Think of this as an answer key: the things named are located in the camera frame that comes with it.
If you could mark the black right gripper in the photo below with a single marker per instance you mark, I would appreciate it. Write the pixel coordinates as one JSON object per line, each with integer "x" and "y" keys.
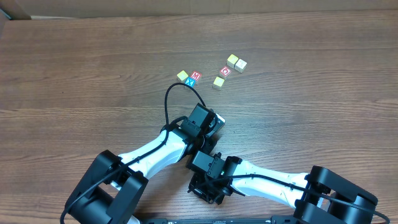
{"x": 199, "y": 188}

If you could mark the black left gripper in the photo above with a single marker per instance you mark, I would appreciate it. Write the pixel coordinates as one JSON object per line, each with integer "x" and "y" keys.
{"x": 210, "y": 142}

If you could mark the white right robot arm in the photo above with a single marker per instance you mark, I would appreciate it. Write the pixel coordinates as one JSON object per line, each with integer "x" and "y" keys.
{"x": 320, "y": 196}

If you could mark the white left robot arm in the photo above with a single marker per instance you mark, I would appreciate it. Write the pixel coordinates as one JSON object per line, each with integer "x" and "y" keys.
{"x": 110, "y": 189}

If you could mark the blue X wooden block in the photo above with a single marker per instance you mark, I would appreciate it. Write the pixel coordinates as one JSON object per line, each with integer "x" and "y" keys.
{"x": 190, "y": 82}

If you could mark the yellow top turtle block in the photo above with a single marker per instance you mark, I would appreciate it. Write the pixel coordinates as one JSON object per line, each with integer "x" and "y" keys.
{"x": 218, "y": 83}

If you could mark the red M wooden block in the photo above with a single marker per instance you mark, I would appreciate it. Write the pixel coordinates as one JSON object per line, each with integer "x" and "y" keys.
{"x": 196, "y": 76}

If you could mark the yellow top wooden block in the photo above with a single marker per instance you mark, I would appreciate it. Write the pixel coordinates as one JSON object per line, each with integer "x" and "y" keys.
{"x": 182, "y": 76}

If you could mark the red C wooden block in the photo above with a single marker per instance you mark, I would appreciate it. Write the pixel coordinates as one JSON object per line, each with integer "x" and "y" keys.
{"x": 225, "y": 72}

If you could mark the plain white far block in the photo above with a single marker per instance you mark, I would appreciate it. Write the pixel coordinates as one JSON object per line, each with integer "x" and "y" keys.
{"x": 240, "y": 65}

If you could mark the yellow top far block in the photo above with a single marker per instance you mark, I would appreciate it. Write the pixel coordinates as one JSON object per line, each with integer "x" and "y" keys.
{"x": 232, "y": 60}

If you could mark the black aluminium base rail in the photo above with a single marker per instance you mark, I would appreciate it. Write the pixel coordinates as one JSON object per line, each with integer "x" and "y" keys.
{"x": 276, "y": 219}

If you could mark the cardboard back wall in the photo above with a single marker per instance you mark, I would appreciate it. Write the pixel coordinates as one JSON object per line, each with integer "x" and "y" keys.
{"x": 27, "y": 9}

